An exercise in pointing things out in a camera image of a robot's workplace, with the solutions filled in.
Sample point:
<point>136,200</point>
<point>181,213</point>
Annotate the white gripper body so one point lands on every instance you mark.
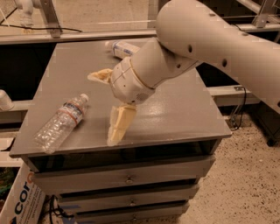
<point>128,81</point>

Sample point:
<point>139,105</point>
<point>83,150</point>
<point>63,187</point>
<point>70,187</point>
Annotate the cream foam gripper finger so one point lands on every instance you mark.
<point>120,119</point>
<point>102,76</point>

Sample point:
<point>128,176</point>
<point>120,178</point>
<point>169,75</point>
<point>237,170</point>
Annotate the clear water bottle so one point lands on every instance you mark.
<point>51,136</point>

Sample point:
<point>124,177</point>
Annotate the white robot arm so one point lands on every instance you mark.
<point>189,33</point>

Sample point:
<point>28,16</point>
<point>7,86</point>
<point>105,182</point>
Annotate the labelled water bottle lying far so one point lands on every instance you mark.
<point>121,49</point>

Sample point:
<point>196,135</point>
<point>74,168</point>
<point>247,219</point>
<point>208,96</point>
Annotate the grey drawer cabinet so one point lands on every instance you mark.
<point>120,163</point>

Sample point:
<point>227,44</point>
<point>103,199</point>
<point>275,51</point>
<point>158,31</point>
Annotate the white pipe fitting top left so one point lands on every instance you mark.
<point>25,8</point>

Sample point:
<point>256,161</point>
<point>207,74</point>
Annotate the white cardboard box with print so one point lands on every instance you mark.
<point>25,200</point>

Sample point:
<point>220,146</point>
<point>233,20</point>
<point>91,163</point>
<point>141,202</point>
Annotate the metal frame rail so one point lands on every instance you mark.
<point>127,19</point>

